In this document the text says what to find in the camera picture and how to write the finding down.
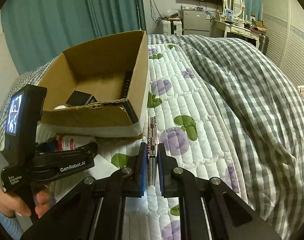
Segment white red tube bottle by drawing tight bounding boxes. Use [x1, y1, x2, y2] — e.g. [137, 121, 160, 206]
[56, 134, 96, 151]

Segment pink patterned card box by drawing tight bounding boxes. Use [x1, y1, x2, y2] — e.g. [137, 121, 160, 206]
[147, 116, 158, 186]

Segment white round object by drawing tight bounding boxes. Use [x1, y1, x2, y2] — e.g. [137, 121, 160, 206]
[54, 105, 67, 110]

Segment black power adapter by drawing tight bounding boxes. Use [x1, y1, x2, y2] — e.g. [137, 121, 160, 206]
[66, 90, 97, 107]

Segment brown cardboard box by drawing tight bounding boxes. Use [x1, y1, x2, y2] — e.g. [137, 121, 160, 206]
[38, 30, 150, 138]

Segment person's left hand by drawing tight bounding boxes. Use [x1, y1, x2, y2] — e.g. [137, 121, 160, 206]
[0, 188, 50, 218]

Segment white floral quilted mat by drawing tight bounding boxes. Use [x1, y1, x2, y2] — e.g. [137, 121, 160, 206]
[34, 42, 249, 240]

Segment black remote in box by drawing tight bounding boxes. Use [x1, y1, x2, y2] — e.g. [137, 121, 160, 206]
[120, 71, 133, 99]

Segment grey checkered bed cover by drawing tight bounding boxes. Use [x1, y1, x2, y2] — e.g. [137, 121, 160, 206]
[0, 33, 304, 240]

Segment white suitcase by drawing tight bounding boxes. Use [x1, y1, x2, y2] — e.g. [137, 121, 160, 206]
[159, 20, 182, 36]

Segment grey mini fridge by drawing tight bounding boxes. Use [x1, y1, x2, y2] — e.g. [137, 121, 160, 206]
[182, 10, 211, 37]

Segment white dressing table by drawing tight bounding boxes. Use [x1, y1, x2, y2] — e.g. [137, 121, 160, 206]
[210, 20, 260, 49]

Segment oval white vanity mirror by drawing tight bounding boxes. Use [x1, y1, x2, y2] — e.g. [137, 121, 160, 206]
[224, 0, 245, 17]

